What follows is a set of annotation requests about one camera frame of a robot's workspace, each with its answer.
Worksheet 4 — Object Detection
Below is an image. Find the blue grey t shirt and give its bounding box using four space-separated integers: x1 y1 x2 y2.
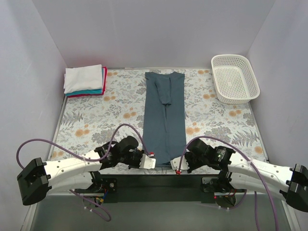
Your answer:
143 72 186 167

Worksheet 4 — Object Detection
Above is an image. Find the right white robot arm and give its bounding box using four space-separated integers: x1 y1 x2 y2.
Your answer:
176 136 308 212

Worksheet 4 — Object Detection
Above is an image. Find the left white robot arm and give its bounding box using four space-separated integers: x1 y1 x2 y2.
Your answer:
17 136 156 205

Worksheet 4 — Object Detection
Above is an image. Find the floral table mat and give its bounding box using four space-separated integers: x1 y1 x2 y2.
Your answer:
49 69 268 162

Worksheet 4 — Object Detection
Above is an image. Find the teal folded t shirt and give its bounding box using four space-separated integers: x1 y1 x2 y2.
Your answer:
66 67 106 97

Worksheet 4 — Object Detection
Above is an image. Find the white plastic basket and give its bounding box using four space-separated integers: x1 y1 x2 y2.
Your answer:
211 54 260 104

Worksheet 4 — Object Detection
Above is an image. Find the white folded t shirt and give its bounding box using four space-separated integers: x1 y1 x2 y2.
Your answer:
64 64 103 94

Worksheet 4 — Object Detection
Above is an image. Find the red folded t shirt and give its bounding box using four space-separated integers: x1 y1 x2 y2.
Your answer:
68 66 108 99

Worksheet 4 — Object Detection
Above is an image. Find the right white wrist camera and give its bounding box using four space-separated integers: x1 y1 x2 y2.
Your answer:
170 157 189 175

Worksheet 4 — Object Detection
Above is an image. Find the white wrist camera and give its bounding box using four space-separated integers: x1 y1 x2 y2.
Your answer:
170 157 189 175
139 154 156 169

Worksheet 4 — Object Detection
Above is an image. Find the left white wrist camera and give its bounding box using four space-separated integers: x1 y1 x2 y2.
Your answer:
139 154 156 169

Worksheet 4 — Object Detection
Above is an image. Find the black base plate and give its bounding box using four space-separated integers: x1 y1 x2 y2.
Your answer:
88 174 234 204

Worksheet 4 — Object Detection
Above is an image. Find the aluminium frame rail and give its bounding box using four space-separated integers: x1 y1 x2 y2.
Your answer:
45 173 288 197

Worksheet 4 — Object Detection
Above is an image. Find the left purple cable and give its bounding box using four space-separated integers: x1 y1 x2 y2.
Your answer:
17 123 154 222

